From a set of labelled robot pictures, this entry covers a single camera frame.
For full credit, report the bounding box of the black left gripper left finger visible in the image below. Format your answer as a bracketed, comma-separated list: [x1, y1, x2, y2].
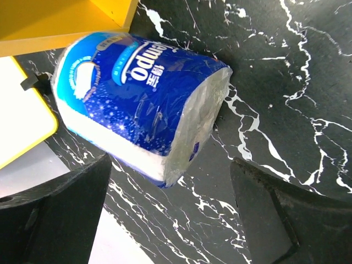
[1, 153, 112, 263]

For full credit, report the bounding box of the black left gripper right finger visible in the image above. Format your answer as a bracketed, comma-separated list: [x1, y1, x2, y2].
[230, 158, 351, 263]

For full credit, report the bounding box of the blue white paper roll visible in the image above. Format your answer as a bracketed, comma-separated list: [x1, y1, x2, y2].
[51, 32, 233, 188]

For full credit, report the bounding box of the yellow pink blue shelf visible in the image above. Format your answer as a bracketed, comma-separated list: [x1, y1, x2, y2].
[1, 0, 138, 57]

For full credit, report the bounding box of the black marble table mat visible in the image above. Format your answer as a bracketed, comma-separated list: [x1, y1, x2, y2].
[16, 0, 352, 264]

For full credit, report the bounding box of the small whiteboard with wooden frame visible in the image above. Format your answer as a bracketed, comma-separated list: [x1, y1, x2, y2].
[1, 56, 58, 168]

